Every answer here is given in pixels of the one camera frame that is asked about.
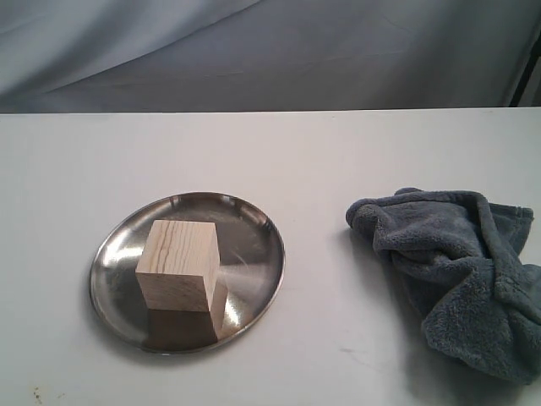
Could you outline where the light wooden cube block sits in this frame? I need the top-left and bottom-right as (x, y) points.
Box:
(135, 220), (228, 352)

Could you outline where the grey fleece cloth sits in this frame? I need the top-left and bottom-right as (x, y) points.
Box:
(346, 188), (540, 384)

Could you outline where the round stainless steel plate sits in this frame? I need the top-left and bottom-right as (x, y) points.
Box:
(89, 192), (285, 354)

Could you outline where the grey backdrop cloth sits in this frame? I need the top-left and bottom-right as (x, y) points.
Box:
(1, 1), (540, 113)

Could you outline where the black backdrop stand pole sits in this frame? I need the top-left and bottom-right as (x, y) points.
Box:
(509, 37), (540, 107)

